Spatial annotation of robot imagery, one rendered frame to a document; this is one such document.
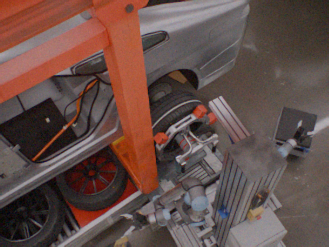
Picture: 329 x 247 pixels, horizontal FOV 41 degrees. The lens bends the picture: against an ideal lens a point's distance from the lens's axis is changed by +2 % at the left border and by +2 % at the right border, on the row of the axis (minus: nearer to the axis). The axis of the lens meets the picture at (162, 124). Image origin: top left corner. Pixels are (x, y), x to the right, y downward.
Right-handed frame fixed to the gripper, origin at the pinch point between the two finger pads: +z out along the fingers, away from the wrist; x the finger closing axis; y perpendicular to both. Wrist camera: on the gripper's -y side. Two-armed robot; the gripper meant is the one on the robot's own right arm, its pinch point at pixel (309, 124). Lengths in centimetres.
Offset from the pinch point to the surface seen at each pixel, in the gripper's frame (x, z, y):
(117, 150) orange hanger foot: -120, -112, 40
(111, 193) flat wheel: -100, -140, 61
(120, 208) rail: -90, -142, 74
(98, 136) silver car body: -126, -121, 13
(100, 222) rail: -94, -163, 76
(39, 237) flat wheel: -113, -210, 59
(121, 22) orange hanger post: -46, -114, -160
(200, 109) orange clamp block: -73, -47, -2
